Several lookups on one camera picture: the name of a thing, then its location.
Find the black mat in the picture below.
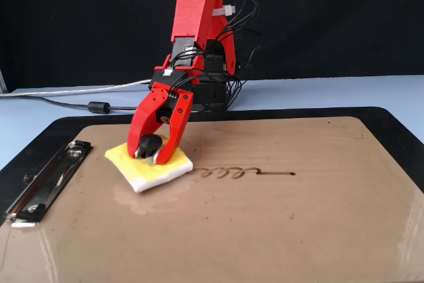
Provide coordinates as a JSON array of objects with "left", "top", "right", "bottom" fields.
[{"left": 0, "top": 106, "right": 424, "bottom": 229}]

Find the dark marker scribble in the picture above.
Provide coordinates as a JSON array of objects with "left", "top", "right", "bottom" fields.
[{"left": 191, "top": 166, "right": 296, "bottom": 181}]

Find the silver metal clipboard clip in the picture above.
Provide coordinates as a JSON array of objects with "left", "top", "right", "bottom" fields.
[{"left": 3, "top": 140, "right": 93, "bottom": 227}]

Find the black base with controller board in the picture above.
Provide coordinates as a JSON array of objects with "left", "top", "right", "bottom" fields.
[{"left": 190, "top": 74, "right": 233, "bottom": 113}]

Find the white zip tie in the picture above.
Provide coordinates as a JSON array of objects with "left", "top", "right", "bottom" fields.
[{"left": 211, "top": 4, "right": 237, "bottom": 18}]

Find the black power cable with ferrite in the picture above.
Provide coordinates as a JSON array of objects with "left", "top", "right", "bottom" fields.
[{"left": 0, "top": 94, "right": 138, "bottom": 115}]

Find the yellow sponge with black knob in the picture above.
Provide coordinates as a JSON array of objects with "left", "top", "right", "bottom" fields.
[{"left": 104, "top": 133, "right": 194, "bottom": 194}]

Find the silver USB cable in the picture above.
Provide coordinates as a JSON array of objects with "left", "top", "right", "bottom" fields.
[{"left": 0, "top": 79, "right": 152, "bottom": 98}]

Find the black backdrop cloth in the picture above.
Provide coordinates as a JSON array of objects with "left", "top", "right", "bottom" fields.
[{"left": 0, "top": 0, "right": 424, "bottom": 93}]

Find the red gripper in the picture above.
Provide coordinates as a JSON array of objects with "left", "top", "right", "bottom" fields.
[{"left": 127, "top": 87, "right": 194, "bottom": 165}]

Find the brown clipboard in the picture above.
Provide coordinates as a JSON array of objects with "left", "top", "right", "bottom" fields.
[{"left": 0, "top": 116, "right": 424, "bottom": 283}]

